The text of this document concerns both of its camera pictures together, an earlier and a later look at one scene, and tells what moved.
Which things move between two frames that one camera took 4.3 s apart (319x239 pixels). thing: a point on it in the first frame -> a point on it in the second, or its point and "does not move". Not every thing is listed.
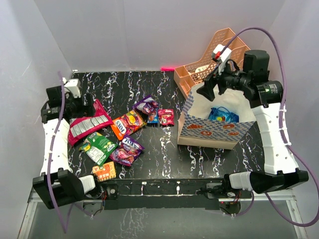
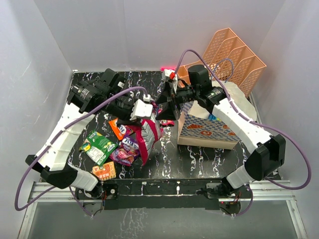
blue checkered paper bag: [219, 124] does not move
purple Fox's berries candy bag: [127, 152] does not move
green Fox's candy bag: [98, 147] does not move
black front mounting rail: [195, 193] does not move
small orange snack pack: [106, 172] does not move
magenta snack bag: [78, 127] -> [147, 134]
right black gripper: [207, 90] -> [168, 112]
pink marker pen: [167, 68] does not move
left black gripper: [85, 110] -> [131, 103]
